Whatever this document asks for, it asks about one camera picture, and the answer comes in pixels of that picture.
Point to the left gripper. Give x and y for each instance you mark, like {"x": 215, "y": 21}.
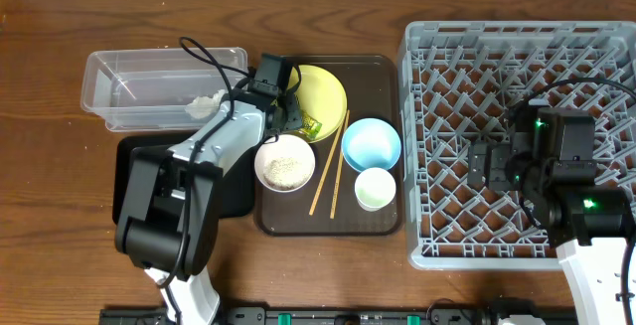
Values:
{"x": 294, "y": 103}

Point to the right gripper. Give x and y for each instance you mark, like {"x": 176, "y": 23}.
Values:
{"x": 498, "y": 156}

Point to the green orange snack wrapper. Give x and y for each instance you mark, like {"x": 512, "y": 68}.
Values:
{"x": 310, "y": 127}

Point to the yellow plate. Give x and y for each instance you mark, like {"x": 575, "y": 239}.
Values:
{"x": 322, "y": 96}

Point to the white bowl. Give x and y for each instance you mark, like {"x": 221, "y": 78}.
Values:
{"x": 282, "y": 146}

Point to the wooden chopstick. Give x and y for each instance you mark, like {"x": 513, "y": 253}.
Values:
{"x": 328, "y": 165}
{"x": 336, "y": 190}

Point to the light blue bowl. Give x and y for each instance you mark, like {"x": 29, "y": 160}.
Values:
{"x": 371, "y": 143}

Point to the white napkin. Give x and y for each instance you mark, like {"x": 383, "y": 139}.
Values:
{"x": 204, "y": 106}

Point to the white cup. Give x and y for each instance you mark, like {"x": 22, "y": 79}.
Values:
{"x": 374, "y": 189}

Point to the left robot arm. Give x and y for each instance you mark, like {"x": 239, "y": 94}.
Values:
{"x": 170, "y": 211}

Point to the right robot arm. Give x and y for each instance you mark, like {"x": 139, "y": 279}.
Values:
{"x": 549, "y": 161}

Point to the grey dishwasher rack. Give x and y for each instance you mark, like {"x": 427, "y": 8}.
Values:
{"x": 456, "y": 81}

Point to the black waste tray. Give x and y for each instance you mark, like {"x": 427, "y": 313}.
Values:
{"x": 239, "y": 182}

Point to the brown serving tray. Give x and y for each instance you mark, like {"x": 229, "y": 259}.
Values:
{"x": 371, "y": 86}

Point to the clear plastic bin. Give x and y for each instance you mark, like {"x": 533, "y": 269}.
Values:
{"x": 147, "y": 90}

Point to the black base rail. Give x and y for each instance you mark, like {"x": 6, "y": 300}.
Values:
{"x": 260, "y": 316}

